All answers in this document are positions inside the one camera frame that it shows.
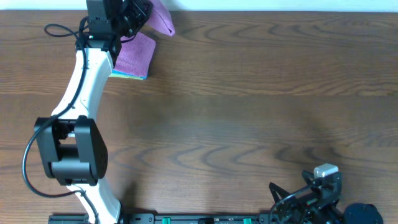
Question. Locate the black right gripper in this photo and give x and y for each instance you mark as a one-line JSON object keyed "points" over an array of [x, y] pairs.
{"points": [[308, 202]]}

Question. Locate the folded blue cloth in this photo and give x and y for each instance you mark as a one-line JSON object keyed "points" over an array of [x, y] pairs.
{"points": [[115, 71]]}

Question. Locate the folded yellow-green cloth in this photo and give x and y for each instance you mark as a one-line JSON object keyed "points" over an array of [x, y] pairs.
{"points": [[126, 76]]}

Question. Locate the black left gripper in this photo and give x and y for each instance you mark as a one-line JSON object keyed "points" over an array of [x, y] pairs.
{"points": [[143, 14]]}

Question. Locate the purple microfiber cloth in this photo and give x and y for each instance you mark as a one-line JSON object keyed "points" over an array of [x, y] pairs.
{"points": [[160, 19]]}

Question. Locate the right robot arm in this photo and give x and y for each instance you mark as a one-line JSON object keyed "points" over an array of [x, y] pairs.
{"points": [[356, 213]]}

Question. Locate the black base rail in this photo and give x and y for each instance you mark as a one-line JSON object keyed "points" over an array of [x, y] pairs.
{"points": [[149, 218]]}

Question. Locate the folded purple cloth on stack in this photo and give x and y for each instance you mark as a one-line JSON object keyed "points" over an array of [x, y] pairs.
{"points": [[135, 55]]}

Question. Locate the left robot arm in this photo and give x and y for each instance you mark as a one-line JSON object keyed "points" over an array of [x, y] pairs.
{"points": [[71, 148]]}

